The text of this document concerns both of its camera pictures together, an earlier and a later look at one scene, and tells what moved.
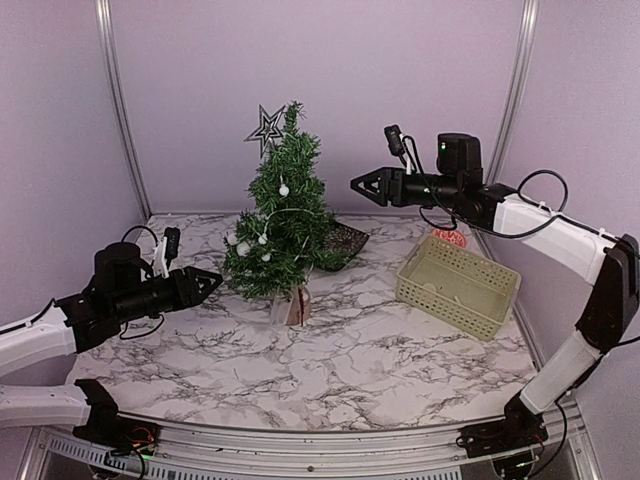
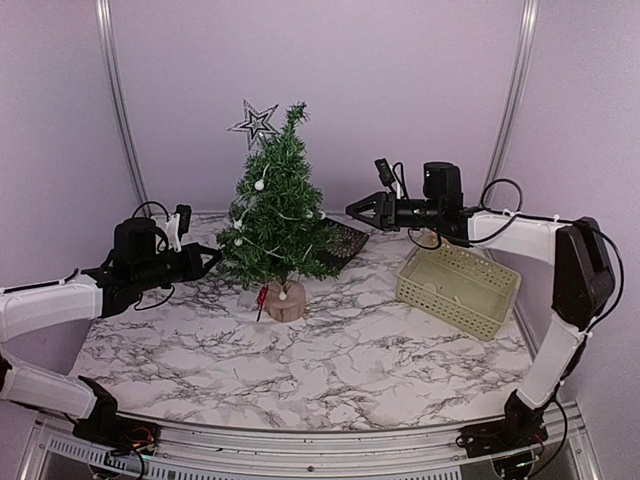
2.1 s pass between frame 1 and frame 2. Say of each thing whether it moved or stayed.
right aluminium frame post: stayed
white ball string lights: moved
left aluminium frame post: stayed
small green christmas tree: moved
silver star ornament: moved
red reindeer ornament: moved
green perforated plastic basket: stayed
